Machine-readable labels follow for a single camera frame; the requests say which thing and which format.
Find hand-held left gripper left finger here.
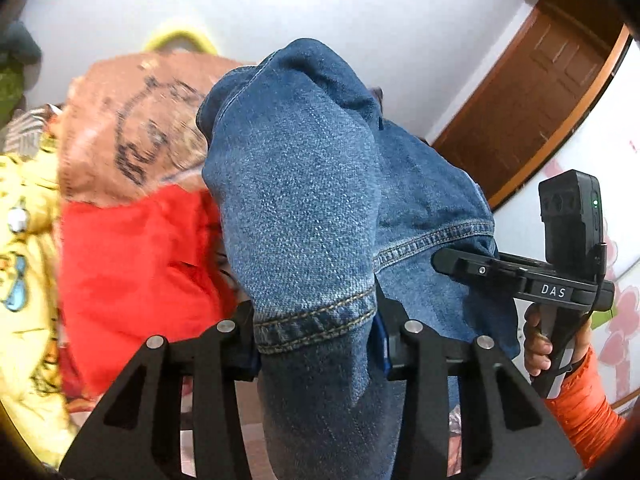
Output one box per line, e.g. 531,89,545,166
59,300,261,480

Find yellow plush pillow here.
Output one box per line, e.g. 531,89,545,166
142,20,221,56

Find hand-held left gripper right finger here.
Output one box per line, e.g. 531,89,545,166
372,285,583,480

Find green cloth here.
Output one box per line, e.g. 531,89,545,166
0,62,26,126

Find person's right hand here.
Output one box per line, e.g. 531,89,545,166
523,304,593,377

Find yellow cartoon quilt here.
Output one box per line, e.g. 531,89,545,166
0,125,81,466

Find blue denim jeans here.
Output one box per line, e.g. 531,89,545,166
196,37,521,480

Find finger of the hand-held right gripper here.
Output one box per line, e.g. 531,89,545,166
432,247,523,286

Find brown wooden door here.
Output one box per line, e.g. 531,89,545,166
432,0,631,211

